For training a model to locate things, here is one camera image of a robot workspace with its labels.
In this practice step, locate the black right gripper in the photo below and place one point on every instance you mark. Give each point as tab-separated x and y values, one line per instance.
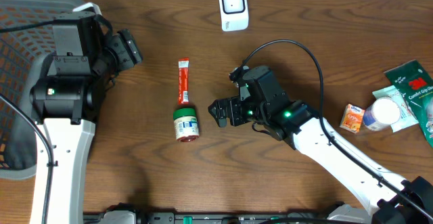
235	105

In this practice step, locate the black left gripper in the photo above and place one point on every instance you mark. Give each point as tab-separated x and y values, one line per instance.
129	47

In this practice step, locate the green lid jar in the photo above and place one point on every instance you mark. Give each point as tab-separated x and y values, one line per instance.
186	124

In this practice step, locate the red box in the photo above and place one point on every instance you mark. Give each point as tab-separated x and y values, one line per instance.
183	65

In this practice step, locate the orange Kleenex tissue pack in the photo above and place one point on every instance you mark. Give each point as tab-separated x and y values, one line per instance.
352	118

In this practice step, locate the white cotton swab tub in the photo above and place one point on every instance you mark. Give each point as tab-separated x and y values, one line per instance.
381	114

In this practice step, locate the green 3M gloves package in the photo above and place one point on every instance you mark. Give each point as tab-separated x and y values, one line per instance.
415	85

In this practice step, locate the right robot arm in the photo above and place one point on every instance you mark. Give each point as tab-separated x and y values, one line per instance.
387	197

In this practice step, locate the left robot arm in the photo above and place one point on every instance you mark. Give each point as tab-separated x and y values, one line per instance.
66	101

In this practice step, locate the white barcode scanner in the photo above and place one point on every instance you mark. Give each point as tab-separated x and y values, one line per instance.
234	15

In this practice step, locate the grey plastic shopping basket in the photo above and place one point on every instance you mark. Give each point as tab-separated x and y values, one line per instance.
26	47

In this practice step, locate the black mounting rail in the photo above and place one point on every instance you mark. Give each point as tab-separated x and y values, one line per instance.
185	218

